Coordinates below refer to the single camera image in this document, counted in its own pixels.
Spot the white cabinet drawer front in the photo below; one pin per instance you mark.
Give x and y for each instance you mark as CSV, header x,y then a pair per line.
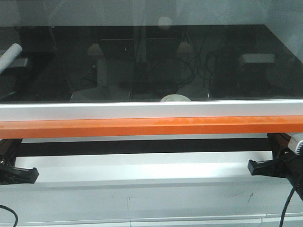
x,y
210,221

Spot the white rolled paper tube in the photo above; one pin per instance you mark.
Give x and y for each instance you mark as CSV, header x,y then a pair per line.
x,y
9,56

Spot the glass sash window panel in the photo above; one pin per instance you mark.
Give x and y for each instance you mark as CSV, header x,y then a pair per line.
x,y
96,64

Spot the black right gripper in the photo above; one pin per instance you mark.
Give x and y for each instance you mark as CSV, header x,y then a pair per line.
x,y
285,163

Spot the glass jar with cream lid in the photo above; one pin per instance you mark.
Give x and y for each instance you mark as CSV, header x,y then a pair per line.
x,y
175,98

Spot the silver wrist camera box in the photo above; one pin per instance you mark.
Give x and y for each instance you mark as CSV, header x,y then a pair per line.
x,y
296,143

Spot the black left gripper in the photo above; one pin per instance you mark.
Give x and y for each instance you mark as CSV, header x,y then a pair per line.
x,y
10,174

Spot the orange sash handle bar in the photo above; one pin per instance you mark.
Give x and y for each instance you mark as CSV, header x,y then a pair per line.
x,y
149,126

